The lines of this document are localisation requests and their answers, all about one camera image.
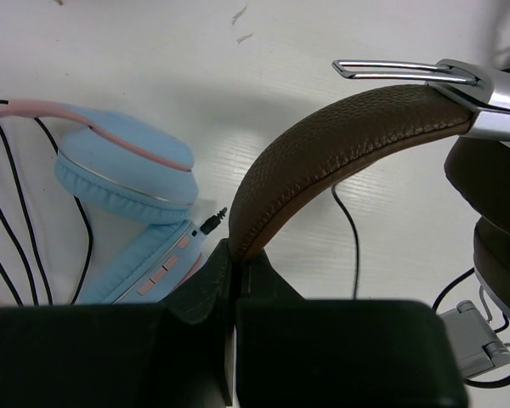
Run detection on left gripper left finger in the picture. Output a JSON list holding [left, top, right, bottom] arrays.
[[0, 241, 233, 407]]

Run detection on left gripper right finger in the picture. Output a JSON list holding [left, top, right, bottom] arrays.
[[235, 254, 469, 407]]

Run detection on thin black headphone cable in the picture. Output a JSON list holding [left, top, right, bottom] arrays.
[[330, 182, 510, 388]]

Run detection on brown silver headphones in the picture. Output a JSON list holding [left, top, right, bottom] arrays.
[[229, 59, 510, 320]]

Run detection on blue pink headphones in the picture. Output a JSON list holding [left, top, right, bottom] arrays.
[[0, 99, 224, 304]]

